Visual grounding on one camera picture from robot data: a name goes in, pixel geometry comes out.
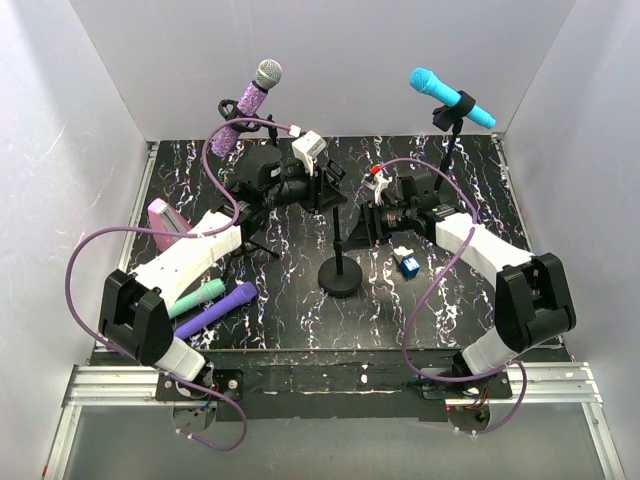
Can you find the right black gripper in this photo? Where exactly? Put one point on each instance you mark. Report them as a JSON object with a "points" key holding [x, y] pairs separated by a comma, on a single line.
{"points": [[369, 229]]}

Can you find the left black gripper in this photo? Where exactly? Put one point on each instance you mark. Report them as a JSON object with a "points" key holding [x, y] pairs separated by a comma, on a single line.
{"points": [[322, 194]]}

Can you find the round base mic stand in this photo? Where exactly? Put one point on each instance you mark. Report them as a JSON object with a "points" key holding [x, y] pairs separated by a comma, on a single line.
{"points": [[339, 276]]}

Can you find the black tripod mic stand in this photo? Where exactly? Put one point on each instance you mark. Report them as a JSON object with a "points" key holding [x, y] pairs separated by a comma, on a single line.
{"points": [[250, 247]]}

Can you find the glitter purple microphone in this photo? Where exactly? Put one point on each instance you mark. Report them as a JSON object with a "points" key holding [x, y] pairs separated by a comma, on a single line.
{"points": [[267, 76]]}

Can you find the mint green microphone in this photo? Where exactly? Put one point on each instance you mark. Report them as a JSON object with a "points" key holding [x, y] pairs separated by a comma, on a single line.
{"points": [[203, 294]]}

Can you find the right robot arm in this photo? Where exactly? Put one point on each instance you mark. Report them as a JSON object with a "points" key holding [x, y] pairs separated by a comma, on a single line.
{"points": [[532, 302]]}

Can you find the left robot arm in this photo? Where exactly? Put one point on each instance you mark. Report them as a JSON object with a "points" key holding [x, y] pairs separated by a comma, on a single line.
{"points": [[135, 306]]}

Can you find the black rear tripod stand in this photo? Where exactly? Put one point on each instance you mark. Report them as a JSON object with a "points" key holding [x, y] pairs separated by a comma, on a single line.
{"points": [[265, 125]]}

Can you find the right round base stand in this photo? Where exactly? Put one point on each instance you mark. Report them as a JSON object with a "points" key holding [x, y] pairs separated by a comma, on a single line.
{"points": [[451, 118]]}

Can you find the cyan microphone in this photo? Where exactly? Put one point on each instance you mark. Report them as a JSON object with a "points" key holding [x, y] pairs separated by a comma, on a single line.
{"points": [[427, 83]]}

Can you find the blue white small box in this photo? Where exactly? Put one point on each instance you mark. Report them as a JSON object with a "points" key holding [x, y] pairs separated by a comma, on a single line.
{"points": [[406, 261]]}

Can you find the pink box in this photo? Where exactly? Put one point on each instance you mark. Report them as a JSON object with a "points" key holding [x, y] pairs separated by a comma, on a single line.
{"points": [[163, 217]]}

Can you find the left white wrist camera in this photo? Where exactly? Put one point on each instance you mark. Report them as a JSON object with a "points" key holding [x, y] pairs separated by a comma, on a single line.
{"points": [[306, 149]]}

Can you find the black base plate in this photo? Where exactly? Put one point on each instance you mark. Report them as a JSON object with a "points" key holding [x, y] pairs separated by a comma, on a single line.
{"points": [[341, 383]]}

